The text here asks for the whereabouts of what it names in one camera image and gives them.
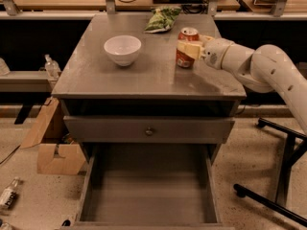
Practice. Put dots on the round brass drawer knob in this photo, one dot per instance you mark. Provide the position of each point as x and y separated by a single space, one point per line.
149 131

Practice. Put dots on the clear bottle on floor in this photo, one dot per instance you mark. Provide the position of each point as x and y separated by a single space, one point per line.
9 194

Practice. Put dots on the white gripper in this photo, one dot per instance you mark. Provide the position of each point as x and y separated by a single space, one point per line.
216 53

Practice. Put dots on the brown cardboard box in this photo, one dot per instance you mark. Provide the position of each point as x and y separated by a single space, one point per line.
58 153

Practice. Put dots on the black metal stand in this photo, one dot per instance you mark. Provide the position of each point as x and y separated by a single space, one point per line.
295 147

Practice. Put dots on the grey drawer cabinet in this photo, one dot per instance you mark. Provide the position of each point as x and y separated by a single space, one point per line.
153 86

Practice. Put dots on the closed grey top drawer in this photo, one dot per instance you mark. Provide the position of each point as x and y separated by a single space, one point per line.
105 129

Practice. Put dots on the red coke can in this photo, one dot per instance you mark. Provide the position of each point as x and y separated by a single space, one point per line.
187 41

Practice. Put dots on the clear sanitizer bottle left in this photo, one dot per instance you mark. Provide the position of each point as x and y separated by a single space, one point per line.
52 67

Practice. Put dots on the white ceramic bowl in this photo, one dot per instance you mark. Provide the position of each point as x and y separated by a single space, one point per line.
123 49

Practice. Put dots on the open grey middle drawer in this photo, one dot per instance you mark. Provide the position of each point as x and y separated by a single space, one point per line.
148 187

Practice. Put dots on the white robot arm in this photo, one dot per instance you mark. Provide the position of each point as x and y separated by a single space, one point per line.
263 70

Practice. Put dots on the green chip bag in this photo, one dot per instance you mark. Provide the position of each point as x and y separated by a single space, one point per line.
163 19

